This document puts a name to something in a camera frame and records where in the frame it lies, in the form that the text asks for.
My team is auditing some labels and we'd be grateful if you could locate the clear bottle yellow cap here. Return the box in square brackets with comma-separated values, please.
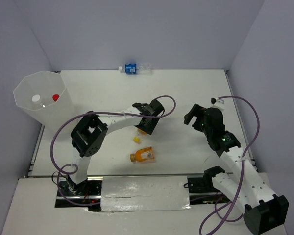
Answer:
[133, 129, 147, 143]

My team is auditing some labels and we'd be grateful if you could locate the orange juice bottle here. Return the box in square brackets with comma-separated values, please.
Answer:
[129, 147, 155, 164]

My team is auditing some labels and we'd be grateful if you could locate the clear bottle red cap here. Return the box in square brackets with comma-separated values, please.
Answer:
[52, 94, 60, 102]

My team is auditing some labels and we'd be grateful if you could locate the clear bottle white label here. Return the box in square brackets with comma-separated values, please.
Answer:
[31, 94, 45, 108]

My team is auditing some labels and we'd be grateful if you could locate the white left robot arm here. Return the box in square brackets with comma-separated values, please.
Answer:
[67, 99, 165, 195]

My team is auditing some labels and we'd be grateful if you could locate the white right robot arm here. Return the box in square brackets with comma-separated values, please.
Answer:
[184, 104, 289, 235]

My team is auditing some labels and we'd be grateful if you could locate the translucent white bin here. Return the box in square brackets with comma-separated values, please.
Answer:
[13, 70, 76, 133]

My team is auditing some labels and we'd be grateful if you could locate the clear bottle blue label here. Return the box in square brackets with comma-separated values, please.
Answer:
[118, 63, 152, 75]

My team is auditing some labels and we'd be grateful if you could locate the white foil cover sheet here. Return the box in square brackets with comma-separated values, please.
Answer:
[100, 176, 190, 212]

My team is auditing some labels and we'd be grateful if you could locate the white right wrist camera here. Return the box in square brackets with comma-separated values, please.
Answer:
[211, 97, 225, 110]

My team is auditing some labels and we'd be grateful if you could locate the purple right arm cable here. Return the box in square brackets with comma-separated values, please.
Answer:
[190, 95, 260, 235]

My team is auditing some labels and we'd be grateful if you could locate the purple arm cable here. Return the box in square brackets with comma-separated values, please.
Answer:
[190, 95, 260, 235]
[50, 95, 176, 208]

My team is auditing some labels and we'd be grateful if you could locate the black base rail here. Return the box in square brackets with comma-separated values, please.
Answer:
[55, 177, 229, 212]

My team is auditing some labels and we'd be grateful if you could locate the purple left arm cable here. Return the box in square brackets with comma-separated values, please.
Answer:
[50, 95, 176, 208]

